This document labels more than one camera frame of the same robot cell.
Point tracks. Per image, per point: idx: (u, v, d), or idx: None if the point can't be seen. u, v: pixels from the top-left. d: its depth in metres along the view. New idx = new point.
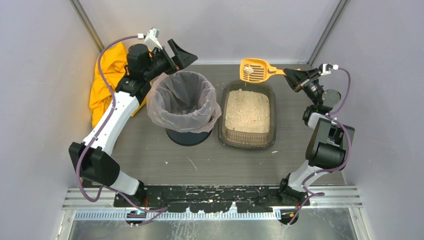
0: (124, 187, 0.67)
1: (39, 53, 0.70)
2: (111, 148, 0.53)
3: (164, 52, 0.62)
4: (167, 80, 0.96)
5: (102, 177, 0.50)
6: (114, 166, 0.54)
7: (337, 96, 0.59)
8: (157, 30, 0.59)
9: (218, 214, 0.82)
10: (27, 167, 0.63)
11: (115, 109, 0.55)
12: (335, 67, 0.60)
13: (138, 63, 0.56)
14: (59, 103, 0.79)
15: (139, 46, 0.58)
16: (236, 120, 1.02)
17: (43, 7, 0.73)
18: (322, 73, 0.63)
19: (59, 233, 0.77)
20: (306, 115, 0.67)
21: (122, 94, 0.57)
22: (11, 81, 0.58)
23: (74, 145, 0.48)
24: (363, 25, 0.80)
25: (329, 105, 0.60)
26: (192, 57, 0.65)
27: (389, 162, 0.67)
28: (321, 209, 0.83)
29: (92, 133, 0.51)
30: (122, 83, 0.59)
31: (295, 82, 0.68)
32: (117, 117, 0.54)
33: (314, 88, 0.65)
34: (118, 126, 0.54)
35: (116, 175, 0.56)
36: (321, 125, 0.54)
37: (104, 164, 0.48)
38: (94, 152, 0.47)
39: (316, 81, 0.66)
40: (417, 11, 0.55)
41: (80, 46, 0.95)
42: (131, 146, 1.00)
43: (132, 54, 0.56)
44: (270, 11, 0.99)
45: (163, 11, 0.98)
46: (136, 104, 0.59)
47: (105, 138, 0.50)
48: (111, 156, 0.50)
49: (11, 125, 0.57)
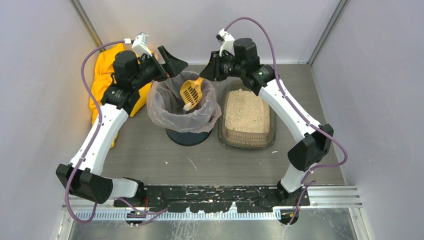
0: (123, 192, 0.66)
1: (39, 54, 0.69)
2: (101, 166, 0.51)
3: (153, 58, 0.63)
4: (167, 80, 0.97)
5: (95, 196, 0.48)
6: (106, 183, 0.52)
7: (248, 39, 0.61)
8: (146, 35, 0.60)
9: (218, 214, 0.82)
10: (27, 166, 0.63)
11: (102, 124, 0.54)
12: (221, 33, 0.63)
13: (125, 70, 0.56)
14: (59, 103, 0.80)
15: (126, 53, 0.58)
16: (235, 120, 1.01)
17: (43, 8, 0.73)
18: (223, 47, 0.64)
19: (59, 233, 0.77)
20: (252, 82, 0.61)
21: (109, 107, 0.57)
22: (11, 82, 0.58)
23: (61, 167, 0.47)
24: (363, 24, 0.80)
25: (250, 47, 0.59)
26: (182, 64, 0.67)
27: (389, 162, 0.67)
28: (321, 209, 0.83)
29: (79, 154, 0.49)
30: (108, 93, 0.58)
31: (210, 76, 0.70)
32: (105, 134, 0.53)
33: (225, 66, 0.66)
34: (106, 143, 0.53)
35: (110, 191, 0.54)
36: (308, 150, 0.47)
37: (94, 185, 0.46)
38: (82, 174, 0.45)
39: (222, 59, 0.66)
40: (417, 11, 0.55)
41: (80, 47, 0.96)
42: (131, 146, 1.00)
43: (118, 62, 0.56)
44: (271, 10, 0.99)
45: (162, 11, 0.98)
46: (124, 115, 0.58)
47: (93, 157, 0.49)
48: (100, 176, 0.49)
49: (11, 125, 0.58)
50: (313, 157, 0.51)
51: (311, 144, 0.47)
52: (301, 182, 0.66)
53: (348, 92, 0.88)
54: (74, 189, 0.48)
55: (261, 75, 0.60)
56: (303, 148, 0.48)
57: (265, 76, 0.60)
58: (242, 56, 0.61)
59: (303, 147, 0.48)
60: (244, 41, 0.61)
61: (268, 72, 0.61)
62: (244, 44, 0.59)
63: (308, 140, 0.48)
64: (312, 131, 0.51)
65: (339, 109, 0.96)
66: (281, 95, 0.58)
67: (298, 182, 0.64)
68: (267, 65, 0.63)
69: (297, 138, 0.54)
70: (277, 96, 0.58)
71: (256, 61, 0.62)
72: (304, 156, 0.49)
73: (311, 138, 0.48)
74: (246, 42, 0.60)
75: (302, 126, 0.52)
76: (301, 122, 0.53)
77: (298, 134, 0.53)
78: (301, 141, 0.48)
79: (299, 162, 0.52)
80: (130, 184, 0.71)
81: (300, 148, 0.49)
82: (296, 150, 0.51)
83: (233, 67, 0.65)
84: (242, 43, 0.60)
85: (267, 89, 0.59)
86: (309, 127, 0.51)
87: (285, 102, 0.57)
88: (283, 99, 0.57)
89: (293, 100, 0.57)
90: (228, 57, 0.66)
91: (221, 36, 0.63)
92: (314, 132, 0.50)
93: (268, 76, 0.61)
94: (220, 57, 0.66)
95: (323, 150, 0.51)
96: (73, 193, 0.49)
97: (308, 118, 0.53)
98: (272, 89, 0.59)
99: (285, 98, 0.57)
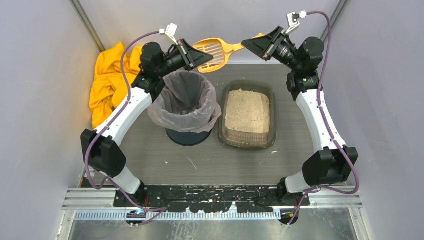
0: (127, 184, 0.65)
1: (40, 54, 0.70)
2: (121, 139, 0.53)
3: (179, 49, 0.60)
4: (167, 80, 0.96)
5: (110, 168, 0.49)
6: (121, 157, 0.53)
7: (320, 46, 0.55)
8: (176, 25, 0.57)
9: (218, 214, 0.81)
10: (27, 166, 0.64)
11: (129, 103, 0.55)
12: (302, 15, 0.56)
13: (151, 64, 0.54)
14: (59, 103, 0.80)
15: (153, 45, 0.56)
16: (236, 120, 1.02)
17: (43, 8, 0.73)
18: (293, 27, 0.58)
19: (59, 233, 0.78)
20: (293, 86, 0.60)
21: (138, 90, 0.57)
22: (11, 82, 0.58)
23: (86, 132, 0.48)
24: (364, 25, 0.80)
25: (316, 56, 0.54)
26: (206, 57, 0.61)
27: (388, 163, 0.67)
28: (321, 209, 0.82)
29: (104, 123, 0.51)
30: (139, 80, 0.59)
31: (259, 51, 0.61)
32: (130, 111, 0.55)
33: (283, 50, 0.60)
34: (130, 119, 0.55)
35: (122, 167, 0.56)
36: (325, 163, 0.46)
37: (113, 154, 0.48)
38: (105, 141, 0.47)
39: (283, 42, 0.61)
40: (418, 12, 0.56)
41: (80, 46, 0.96)
42: (132, 146, 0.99)
43: (145, 55, 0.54)
44: (271, 10, 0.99)
45: (163, 10, 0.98)
46: (149, 101, 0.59)
47: (117, 128, 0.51)
48: (119, 147, 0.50)
49: (12, 125, 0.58)
50: (328, 178, 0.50)
51: (327, 158, 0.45)
52: (304, 189, 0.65)
53: (348, 93, 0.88)
54: (92, 157, 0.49)
55: (305, 83, 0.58)
56: (317, 158, 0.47)
57: (308, 85, 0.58)
58: (302, 59, 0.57)
59: (318, 158, 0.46)
60: (317, 46, 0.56)
61: (313, 81, 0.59)
62: (312, 52, 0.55)
63: (326, 154, 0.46)
64: (333, 147, 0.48)
65: (338, 110, 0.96)
66: (316, 105, 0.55)
67: (302, 188, 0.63)
68: (318, 75, 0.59)
69: (316, 149, 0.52)
70: (312, 105, 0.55)
71: (313, 68, 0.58)
72: (318, 169, 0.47)
73: (330, 154, 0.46)
74: (316, 49, 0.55)
75: (325, 139, 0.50)
76: (326, 135, 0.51)
77: (318, 146, 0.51)
78: (318, 152, 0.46)
79: (311, 171, 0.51)
80: (134, 179, 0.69)
81: (315, 159, 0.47)
82: (312, 160, 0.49)
83: (290, 56, 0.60)
84: (313, 49, 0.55)
85: (305, 96, 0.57)
86: (332, 142, 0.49)
87: (318, 113, 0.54)
88: (317, 110, 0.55)
89: (327, 113, 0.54)
90: (290, 45, 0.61)
91: (298, 16, 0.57)
92: (335, 150, 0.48)
93: (311, 86, 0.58)
94: (283, 37, 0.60)
95: (340, 174, 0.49)
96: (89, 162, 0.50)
97: (336, 136, 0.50)
98: (311, 97, 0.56)
99: (320, 108, 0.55)
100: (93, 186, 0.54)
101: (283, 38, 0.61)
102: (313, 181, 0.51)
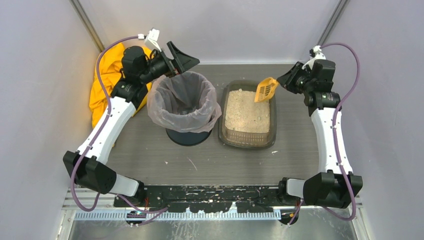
0: (123, 190, 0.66)
1: (39, 53, 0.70)
2: (107, 155, 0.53)
3: (162, 54, 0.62)
4: (167, 80, 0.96)
5: (99, 187, 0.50)
6: (111, 173, 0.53)
7: (331, 62, 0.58)
8: (158, 31, 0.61)
9: (218, 214, 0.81)
10: (27, 166, 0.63)
11: (111, 116, 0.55)
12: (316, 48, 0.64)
13: (132, 66, 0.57)
14: (58, 103, 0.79)
15: (134, 49, 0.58)
16: (235, 120, 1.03)
17: (42, 8, 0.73)
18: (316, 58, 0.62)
19: (59, 233, 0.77)
20: (311, 101, 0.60)
21: (118, 99, 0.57)
22: (10, 81, 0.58)
23: (68, 153, 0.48)
24: (365, 24, 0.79)
25: (327, 68, 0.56)
26: (192, 60, 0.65)
27: (389, 162, 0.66)
28: (321, 208, 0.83)
29: (86, 142, 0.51)
30: (118, 87, 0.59)
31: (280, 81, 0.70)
32: (113, 124, 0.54)
33: (300, 79, 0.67)
34: (114, 131, 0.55)
35: (113, 182, 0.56)
36: (326, 186, 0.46)
37: (99, 174, 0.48)
38: (89, 162, 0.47)
39: (301, 72, 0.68)
40: (419, 12, 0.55)
41: (80, 46, 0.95)
42: (131, 146, 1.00)
43: (127, 58, 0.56)
44: (271, 10, 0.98)
45: (163, 10, 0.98)
46: (132, 109, 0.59)
47: (100, 146, 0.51)
48: (106, 165, 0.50)
49: (10, 124, 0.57)
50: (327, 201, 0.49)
51: (329, 181, 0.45)
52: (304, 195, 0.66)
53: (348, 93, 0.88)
54: (79, 177, 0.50)
55: (323, 99, 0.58)
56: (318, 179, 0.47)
57: (325, 101, 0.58)
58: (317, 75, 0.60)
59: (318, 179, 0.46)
60: (328, 61, 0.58)
61: (332, 99, 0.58)
62: (324, 63, 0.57)
63: (329, 177, 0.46)
64: (338, 172, 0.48)
65: None
66: (331, 124, 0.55)
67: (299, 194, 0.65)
68: (337, 93, 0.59)
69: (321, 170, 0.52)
70: (326, 124, 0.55)
71: (330, 84, 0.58)
72: (317, 191, 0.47)
73: (332, 178, 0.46)
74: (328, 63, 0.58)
75: (332, 162, 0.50)
76: (333, 157, 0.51)
77: (323, 166, 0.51)
78: (319, 174, 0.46)
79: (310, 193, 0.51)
80: (130, 183, 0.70)
81: (317, 179, 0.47)
82: (314, 179, 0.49)
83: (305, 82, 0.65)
84: (325, 62, 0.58)
85: (320, 113, 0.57)
86: (338, 166, 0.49)
87: (330, 133, 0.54)
88: (330, 130, 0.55)
89: (339, 135, 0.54)
90: (307, 73, 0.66)
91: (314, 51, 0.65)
92: (339, 174, 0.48)
93: (329, 103, 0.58)
94: (301, 68, 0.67)
95: (341, 201, 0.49)
96: (77, 182, 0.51)
97: (343, 160, 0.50)
98: (326, 116, 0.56)
99: (333, 128, 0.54)
100: (80, 208, 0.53)
101: (302, 70, 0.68)
102: (310, 201, 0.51)
